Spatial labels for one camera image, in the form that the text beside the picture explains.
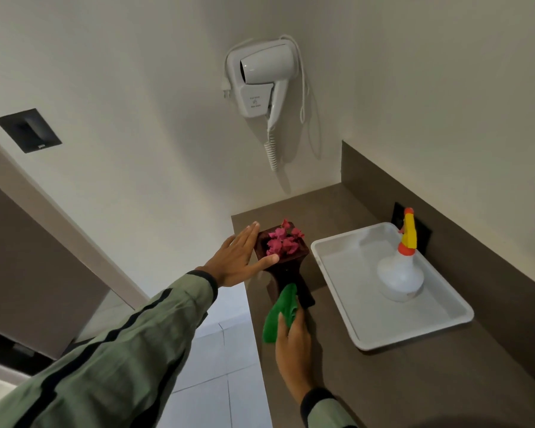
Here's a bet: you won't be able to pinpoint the green cloth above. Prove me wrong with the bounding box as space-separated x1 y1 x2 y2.
262 283 300 345

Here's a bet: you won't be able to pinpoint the white spray bottle yellow nozzle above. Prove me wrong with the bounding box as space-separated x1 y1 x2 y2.
377 207 425 303

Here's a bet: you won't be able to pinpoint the white coiled hair dryer cord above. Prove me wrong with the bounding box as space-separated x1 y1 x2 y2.
264 34 311 171

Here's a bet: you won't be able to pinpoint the white hair dryer wall holder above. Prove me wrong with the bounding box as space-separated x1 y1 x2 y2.
223 40 277 119

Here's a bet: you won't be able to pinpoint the dark brown vase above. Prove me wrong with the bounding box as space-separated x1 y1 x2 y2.
254 225 316 310

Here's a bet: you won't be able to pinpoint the person's right hand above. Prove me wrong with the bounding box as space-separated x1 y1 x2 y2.
275 304 322 404

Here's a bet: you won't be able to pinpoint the pink flowers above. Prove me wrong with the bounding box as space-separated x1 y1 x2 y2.
266 219 305 257

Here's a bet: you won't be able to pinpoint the person's left hand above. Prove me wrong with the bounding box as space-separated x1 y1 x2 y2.
196 222 280 288

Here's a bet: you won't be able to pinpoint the white plastic tray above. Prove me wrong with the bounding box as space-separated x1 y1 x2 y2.
311 222 475 352

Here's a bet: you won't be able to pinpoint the white hair dryer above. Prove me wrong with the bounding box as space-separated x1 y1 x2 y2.
239 40 295 132

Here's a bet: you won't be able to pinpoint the brown door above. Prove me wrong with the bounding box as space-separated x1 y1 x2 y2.
0 174 113 361

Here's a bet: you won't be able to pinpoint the beige door frame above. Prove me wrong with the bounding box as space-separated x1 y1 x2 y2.
0 128 150 310

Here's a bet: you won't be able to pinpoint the person's left forearm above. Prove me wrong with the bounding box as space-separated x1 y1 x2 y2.
0 270 218 428

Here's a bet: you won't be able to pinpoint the black recessed wall holder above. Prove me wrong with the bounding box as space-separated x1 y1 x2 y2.
0 108 62 154

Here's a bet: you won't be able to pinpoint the person's right forearm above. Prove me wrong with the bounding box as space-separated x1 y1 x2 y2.
300 387 358 428

